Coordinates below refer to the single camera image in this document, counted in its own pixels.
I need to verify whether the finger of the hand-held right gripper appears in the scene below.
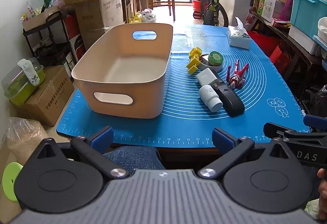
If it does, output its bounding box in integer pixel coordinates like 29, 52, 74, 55
303, 115, 327, 133
263, 122, 327, 143

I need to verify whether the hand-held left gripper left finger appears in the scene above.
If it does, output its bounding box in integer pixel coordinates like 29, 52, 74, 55
36, 125, 130, 180

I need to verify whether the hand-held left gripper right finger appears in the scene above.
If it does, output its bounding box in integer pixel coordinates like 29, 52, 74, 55
198, 127, 295, 178

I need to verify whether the black handheld device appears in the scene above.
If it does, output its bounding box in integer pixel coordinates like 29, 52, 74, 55
211, 70, 246, 118

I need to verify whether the beige plastic basket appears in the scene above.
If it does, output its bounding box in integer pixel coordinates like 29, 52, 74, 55
72, 23, 174, 119

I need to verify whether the white plastic bottle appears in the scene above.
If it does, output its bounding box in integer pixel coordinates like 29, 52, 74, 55
199, 85, 223, 112

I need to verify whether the red toy figure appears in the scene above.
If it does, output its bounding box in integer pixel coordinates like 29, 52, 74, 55
226, 60, 249, 90

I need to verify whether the white charger plug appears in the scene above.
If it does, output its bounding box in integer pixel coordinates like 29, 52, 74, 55
196, 69, 218, 87

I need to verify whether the white ring-shaped object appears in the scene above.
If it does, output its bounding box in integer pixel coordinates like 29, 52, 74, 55
198, 54, 223, 72

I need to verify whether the green round tin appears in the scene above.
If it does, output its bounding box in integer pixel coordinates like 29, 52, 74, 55
207, 52, 224, 67

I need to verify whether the yellow plastic toy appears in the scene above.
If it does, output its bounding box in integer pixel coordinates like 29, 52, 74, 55
186, 47, 203, 75

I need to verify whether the person's right hand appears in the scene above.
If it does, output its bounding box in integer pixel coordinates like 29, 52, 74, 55
317, 168, 327, 220

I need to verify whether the blue silicone mat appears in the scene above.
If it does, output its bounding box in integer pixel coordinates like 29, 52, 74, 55
56, 24, 311, 148

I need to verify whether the brown cardboard box black print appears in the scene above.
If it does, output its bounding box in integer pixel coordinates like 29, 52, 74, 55
17, 65, 74, 127

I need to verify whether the clear bag of grain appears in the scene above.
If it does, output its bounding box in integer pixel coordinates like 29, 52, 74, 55
6, 117, 49, 166

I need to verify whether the white foam box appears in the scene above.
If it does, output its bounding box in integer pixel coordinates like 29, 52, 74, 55
289, 25, 320, 55

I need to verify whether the dark wooden side table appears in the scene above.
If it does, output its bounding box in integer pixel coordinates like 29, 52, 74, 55
249, 9, 327, 81

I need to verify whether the green lidded container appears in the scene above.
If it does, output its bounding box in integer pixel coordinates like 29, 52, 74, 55
1, 58, 46, 106

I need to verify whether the white fuzzy cloth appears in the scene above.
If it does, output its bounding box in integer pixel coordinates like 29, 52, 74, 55
17, 59, 40, 86

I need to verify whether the tissue pack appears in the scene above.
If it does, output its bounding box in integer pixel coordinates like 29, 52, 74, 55
227, 17, 251, 49

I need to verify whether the red appliance box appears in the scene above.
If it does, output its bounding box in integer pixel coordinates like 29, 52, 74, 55
65, 16, 86, 61

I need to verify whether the light green disc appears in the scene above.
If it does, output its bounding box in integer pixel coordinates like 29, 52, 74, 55
2, 163, 25, 203

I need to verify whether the black shelf rack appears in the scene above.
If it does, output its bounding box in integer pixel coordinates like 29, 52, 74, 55
22, 11, 77, 66

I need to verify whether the teal storage bin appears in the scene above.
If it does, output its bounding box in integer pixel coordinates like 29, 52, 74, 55
290, 0, 327, 39

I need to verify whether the large plastic-wrapped cardboard box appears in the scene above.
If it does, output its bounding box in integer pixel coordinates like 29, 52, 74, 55
75, 0, 125, 49

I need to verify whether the yellow detergent bottle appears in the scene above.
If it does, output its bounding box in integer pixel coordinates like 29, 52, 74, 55
128, 12, 142, 24

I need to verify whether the green and white carton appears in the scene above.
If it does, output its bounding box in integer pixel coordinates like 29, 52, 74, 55
257, 0, 285, 22

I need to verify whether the white crumpled bag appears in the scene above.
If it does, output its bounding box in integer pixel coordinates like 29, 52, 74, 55
141, 9, 157, 22

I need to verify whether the cardboard box with bottles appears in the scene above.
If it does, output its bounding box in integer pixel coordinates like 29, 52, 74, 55
22, 6, 62, 32

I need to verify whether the red bucket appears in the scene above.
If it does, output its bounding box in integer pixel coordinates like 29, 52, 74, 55
192, 0, 205, 19

